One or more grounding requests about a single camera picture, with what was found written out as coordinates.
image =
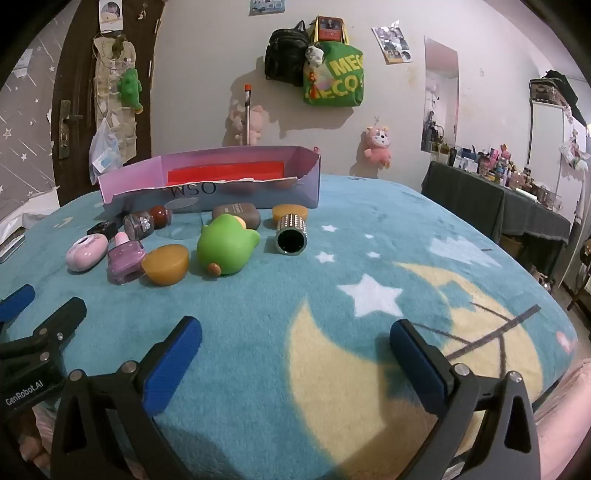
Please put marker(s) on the beige hanging fabric organizer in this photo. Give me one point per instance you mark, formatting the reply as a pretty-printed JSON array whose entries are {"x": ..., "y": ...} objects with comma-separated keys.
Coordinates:
[{"x": 108, "y": 92}]

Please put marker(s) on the small blue wall card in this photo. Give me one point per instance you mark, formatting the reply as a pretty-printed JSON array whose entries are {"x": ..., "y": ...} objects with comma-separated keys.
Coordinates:
[{"x": 268, "y": 5}]

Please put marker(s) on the white cabinet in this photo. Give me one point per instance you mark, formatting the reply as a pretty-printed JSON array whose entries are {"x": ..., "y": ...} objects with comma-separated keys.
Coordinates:
[{"x": 547, "y": 138}]

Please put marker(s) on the green plush toy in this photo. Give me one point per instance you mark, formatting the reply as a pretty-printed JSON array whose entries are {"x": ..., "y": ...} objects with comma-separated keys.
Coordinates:
[{"x": 129, "y": 87}]

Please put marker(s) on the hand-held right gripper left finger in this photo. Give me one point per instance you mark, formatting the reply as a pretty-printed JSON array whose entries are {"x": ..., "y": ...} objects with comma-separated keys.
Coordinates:
[{"x": 171, "y": 364}]

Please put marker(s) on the wall photo sheet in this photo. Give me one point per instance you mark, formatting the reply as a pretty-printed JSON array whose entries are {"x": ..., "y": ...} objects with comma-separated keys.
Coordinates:
[{"x": 392, "y": 44}]

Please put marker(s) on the paper picture on door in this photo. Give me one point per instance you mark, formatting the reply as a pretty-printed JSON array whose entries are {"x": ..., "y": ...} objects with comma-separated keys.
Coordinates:
[{"x": 111, "y": 14}]

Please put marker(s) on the pink nail polish bottle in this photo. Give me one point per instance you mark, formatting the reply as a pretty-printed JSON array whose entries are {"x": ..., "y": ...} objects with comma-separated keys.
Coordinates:
[{"x": 123, "y": 261}]

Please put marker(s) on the dark cloth covered table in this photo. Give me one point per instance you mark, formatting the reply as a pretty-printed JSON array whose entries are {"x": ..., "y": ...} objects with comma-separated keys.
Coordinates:
[{"x": 466, "y": 194}]

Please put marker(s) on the dark brown door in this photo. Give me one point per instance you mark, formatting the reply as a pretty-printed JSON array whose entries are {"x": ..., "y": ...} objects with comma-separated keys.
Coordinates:
[{"x": 78, "y": 69}]

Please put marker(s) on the green tote bag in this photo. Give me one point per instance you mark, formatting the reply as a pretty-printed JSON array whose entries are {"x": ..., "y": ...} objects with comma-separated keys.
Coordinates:
[{"x": 337, "y": 78}]

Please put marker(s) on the metal mop pole orange grip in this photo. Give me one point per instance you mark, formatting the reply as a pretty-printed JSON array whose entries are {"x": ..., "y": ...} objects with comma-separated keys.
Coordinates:
[{"x": 248, "y": 115}]

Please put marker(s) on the clear plastic bag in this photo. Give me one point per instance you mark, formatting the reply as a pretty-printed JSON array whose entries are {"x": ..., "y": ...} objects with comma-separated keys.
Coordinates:
[{"x": 104, "y": 152}]

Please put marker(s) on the orange dome-shaped block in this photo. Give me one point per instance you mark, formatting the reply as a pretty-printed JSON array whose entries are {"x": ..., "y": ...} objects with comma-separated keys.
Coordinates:
[
  {"x": 288, "y": 211},
  {"x": 166, "y": 265}
]

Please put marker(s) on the black nail polish bottle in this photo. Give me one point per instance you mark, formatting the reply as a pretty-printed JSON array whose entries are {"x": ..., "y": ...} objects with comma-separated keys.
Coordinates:
[{"x": 104, "y": 229}]

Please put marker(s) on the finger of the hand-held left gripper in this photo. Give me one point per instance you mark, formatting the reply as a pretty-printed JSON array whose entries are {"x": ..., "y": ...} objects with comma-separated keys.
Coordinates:
[
  {"x": 60, "y": 321},
  {"x": 18, "y": 300}
]

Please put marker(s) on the glitter bottle brown ball cap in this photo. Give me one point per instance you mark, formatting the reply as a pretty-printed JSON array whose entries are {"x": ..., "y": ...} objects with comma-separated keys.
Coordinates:
[{"x": 137, "y": 225}]

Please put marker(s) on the green toy bottle yellow cap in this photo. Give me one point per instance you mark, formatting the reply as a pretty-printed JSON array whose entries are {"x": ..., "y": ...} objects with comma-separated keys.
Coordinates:
[{"x": 226, "y": 247}]

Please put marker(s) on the red tassel charm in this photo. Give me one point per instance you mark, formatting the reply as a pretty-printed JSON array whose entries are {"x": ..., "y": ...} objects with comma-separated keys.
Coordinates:
[{"x": 315, "y": 83}]

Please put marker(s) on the pink bedsheet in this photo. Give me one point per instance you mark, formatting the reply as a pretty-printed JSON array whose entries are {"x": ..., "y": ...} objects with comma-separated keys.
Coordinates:
[{"x": 572, "y": 401}]

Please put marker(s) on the pink pig plush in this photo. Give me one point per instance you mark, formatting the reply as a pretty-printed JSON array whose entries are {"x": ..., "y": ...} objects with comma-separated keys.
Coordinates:
[{"x": 258, "y": 120}]

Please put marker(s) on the dark storage box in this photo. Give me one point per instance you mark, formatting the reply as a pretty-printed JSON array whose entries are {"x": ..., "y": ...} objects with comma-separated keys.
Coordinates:
[{"x": 554, "y": 87}]

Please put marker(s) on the pink deer plush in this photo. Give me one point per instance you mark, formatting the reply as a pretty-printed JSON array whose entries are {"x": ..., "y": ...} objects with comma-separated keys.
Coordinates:
[{"x": 378, "y": 145}]

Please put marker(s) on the row of cosmetics bottles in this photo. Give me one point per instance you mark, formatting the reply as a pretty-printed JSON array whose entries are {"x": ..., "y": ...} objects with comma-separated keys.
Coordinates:
[{"x": 498, "y": 170}]

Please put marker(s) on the black backpack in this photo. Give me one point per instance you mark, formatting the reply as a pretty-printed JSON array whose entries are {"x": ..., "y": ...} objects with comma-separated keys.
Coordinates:
[{"x": 286, "y": 55}]

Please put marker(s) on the white crumpled sheet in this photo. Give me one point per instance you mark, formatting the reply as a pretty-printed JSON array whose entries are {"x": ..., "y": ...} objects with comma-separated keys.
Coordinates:
[{"x": 27, "y": 221}]

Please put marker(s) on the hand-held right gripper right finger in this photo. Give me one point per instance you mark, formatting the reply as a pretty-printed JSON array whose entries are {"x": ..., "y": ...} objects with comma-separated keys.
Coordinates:
[{"x": 415, "y": 369}]

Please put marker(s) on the pink oval gadget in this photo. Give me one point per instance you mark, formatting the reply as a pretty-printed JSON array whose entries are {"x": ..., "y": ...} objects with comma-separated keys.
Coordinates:
[{"x": 85, "y": 253}]

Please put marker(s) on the small olive plush toy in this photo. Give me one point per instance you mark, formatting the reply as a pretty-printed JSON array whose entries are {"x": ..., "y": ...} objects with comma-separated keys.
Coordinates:
[{"x": 119, "y": 45}]

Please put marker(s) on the grey-brown rounded case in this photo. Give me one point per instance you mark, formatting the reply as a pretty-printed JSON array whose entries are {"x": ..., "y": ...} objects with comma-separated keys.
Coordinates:
[{"x": 240, "y": 212}]

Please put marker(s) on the clear plastic cup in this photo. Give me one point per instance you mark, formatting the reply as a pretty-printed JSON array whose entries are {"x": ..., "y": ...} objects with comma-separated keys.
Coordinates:
[{"x": 180, "y": 217}]

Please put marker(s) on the wall mirror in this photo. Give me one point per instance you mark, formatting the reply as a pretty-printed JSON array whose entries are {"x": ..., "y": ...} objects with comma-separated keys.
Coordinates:
[{"x": 441, "y": 83}]

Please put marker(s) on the purple cardboard box red inside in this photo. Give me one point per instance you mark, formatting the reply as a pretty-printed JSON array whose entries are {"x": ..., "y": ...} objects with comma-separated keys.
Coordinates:
[{"x": 277, "y": 194}]

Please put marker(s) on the red and yellow bag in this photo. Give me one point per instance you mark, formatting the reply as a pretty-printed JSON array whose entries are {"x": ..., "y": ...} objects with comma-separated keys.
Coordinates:
[{"x": 330, "y": 30}]

